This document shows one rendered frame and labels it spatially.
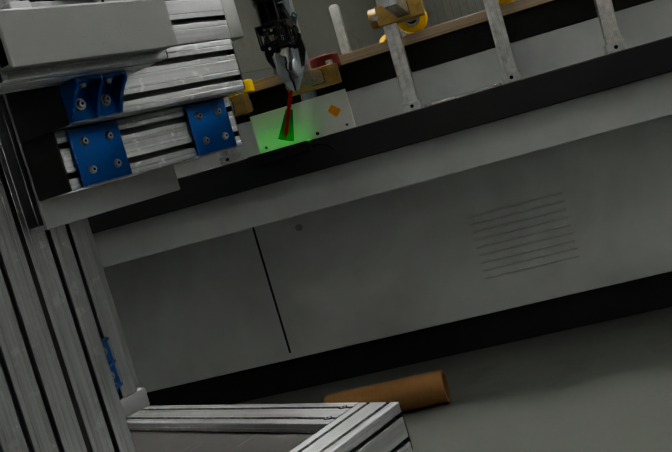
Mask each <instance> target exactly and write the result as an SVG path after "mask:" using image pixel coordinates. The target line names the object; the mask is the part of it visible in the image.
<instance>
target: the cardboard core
mask: <svg viewBox="0 0 672 452"><path fill-rule="evenodd" d="M352 402H359V403H361V402H399V403H400V406H401V409H402V412H407V411H411V410H416V409H421V408H425V407H430V406H435V405H440V404H444V403H449V402H450V391H449V386H448V382H447V379H446V376H445V373H444V371H443V370H442V369H441V370H437V371H432V372H428V373H423V374H419V375H414V376H409V377H405V378H400V379H396V380H391V381H387V382H382V383H378V384H373V385H369V386H364V387H359V388H355V389H350V390H346V391H341V392H337V393H332V394H328V395H325V397H324V403H352Z"/></svg>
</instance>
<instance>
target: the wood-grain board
mask: <svg viewBox="0 0 672 452"><path fill-rule="evenodd" d="M553 1H557V0H516V1H513V2H510V3H507V4H503V5H500V8H501V12H502V16H503V17H504V16H507V15H511V14H514V13H517V12H521V11H524V10H527V9H530V8H534V7H537V6H540V5H543V4H547V3H550V2H553ZM485 22H488V18H487V14H486V10H484V11H481V12H478V13H474V14H471V15H468V16H465V17H461V18H458V19H455V20H452V21H448V22H445V23H442V24H439V25H435V26H432V27H429V28H426V29H423V30H419V31H416V32H413V33H410V34H406V35H403V36H402V40H403V43H404V47H406V46H409V45H413V44H416V43H419V42H422V41H426V40H429V39H432V38H436V37H439V36H442V35H445V34H449V33H452V32H455V31H458V30H462V29H465V28H468V27H471V26H475V25H478V24H481V23H485ZM386 52H390V51H389V47H388V43H387V41H384V42H380V43H377V44H374V45H371V46H368V47H364V48H361V49H358V50H355V51H351V52H348V53H345V54H342V55H338V56H339V59H340V63H341V64H340V65H339V66H338V67H341V66H344V65H347V64H351V63H354V62H357V61H360V60H364V59H367V58H370V57H373V56H377V55H380V54H383V53H386ZM282 84H285V83H284V82H283V81H282V80H281V78H280V77H279V76H278V75H274V76H270V77H267V78H264V79H261V80H257V81H254V82H253V85H254V88H255V91H254V92H252V93H256V92H259V91H262V90H266V89H269V88H272V87H275V86H279V85H282ZM252 93H249V94H252ZM249 94H248V95H249Z"/></svg>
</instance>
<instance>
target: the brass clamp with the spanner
mask: <svg viewBox="0 0 672 452"><path fill-rule="evenodd" d="M311 70H319V71H322V74H323V78H324V81H325V82H323V83H320V84H317V85H300V88H299V90H298V91H295V92H294V91H293V94H292V97H293V96H296V95H300V94H302V93H305V92H308V91H312V90H318V89H321V88H324V87H328V86H331V85H334V84H337V83H341V82H342V79H341V75H340V72H339V68H338V65H337V63H331V64H328V65H324V66H321V67H318V68H315V69H311Z"/></svg>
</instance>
